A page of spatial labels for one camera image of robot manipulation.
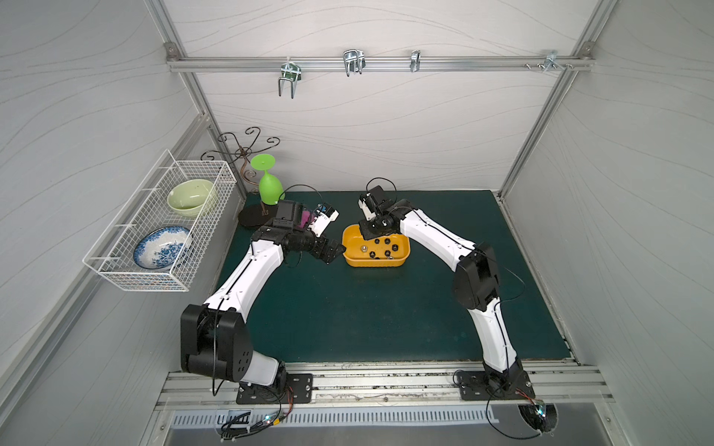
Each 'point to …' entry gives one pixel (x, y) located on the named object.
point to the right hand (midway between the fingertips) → (364, 227)
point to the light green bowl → (188, 197)
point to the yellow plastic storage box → (391, 250)
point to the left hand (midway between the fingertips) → (334, 241)
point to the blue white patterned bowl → (159, 249)
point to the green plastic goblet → (270, 189)
